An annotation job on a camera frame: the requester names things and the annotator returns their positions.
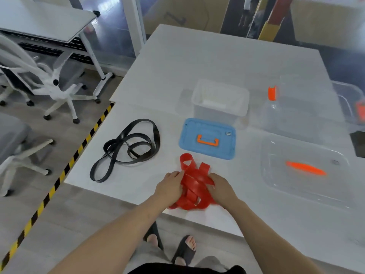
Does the person's right hand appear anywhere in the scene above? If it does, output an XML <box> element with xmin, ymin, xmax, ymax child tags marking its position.
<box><xmin>206</xmin><ymin>173</ymin><xmax>240</xmax><ymax>210</ymax></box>

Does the person's left hand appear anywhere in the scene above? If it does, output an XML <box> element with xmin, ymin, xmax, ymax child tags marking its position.
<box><xmin>154</xmin><ymin>169</ymin><xmax>186</xmax><ymax>210</ymax></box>

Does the red resistance band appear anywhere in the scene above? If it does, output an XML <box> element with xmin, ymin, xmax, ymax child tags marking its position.
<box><xmin>168</xmin><ymin>153</ymin><xmax>224</xmax><ymax>211</ymax></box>

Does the black resistance band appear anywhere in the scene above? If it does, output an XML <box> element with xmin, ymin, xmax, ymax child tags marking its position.
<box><xmin>89</xmin><ymin>119</ymin><xmax>161</xmax><ymax>183</ymax></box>

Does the small clear plastic box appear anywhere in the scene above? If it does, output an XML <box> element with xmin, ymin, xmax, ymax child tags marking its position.
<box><xmin>191</xmin><ymin>79</ymin><xmax>250</xmax><ymax>126</ymax></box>

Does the large clear plastic box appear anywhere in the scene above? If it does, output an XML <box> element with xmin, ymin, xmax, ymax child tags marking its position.
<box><xmin>263</xmin><ymin>74</ymin><xmax>365</xmax><ymax>143</ymax></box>

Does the person's left forearm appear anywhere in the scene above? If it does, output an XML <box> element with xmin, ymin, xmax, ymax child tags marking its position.
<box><xmin>48</xmin><ymin>196</ymin><xmax>171</xmax><ymax>274</ymax></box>

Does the person's right forearm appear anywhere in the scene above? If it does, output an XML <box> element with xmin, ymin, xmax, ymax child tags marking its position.
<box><xmin>228</xmin><ymin>198</ymin><xmax>325</xmax><ymax>274</ymax></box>

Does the black shirt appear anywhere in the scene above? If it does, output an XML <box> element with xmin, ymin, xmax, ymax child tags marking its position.
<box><xmin>128</xmin><ymin>262</ymin><xmax>247</xmax><ymax>274</ymax></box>

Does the yellow black floor tape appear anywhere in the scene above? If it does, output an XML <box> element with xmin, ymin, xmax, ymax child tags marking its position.
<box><xmin>0</xmin><ymin>102</ymin><xmax>114</xmax><ymax>271</ymax></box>

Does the white mesh office chair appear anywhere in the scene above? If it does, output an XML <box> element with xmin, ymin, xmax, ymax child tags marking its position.
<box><xmin>0</xmin><ymin>68</ymin><xmax>35</xmax><ymax>107</ymax></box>
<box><xmin>0</xmin><ymin>34</ymin><xmax>102</xmax><ymax>124</ymax></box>

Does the red yellow pillar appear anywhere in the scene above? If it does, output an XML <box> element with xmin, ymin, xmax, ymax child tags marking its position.
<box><xmin>258</xmin><ymin>0</ymin><xmax>293</xmax><ymax>42</ymax></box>

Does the grey seat office chair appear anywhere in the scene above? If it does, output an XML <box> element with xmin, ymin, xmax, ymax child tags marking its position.
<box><xmin>0</xmin><ymin>112</ymin><xmax>56</xmax><ymax>197</ymax></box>

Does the white folding desk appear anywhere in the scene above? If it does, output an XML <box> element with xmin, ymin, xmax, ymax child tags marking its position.
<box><xmin>0</xmin><ymin>0</ymin><xmax>116</xmax><ymax>97</ymax></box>

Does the blue lid orange handle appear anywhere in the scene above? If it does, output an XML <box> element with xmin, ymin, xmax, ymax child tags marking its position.
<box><xmin>179</xmin><ymin>118</ymin><xmax>236</xmax><ymax>161</ymax></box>

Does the clear lid orange handle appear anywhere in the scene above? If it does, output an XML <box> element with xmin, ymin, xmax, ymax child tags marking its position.
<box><xmin>261</xmin><ymin>135</ymin><xmax>354</xmax><ymax>210</ymax></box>

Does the white window frame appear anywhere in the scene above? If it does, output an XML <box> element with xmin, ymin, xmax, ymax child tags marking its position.
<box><xmin>119</xmin><ymin>0</ymin><xmax>148</xmax><ymax>57</ymax></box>

